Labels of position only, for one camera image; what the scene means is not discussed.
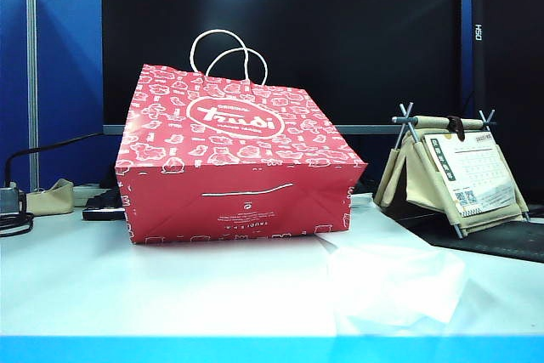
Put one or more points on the translucent white plastic bag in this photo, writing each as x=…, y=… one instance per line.
x=395, y=278

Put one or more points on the black AOC monitor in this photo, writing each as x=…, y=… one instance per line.
x=361, y=40

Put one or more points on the beige canvas desk calendar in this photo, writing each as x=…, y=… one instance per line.
x=425, y=184

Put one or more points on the grey partition post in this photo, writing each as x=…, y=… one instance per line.
x=32, y=82

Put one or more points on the black desk mat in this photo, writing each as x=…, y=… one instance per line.
x=510, y=239

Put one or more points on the small grey metal box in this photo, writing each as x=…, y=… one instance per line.
x=9, y=199

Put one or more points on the beige fabric pouch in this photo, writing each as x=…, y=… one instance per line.
x=51, y=201

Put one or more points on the black keyboard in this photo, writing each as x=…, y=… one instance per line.
x=104, y=212

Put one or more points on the black HSD monitor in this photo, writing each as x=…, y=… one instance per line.
x=510, y=74

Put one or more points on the red Trudi paper bag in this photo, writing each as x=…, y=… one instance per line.
x=238, y=193

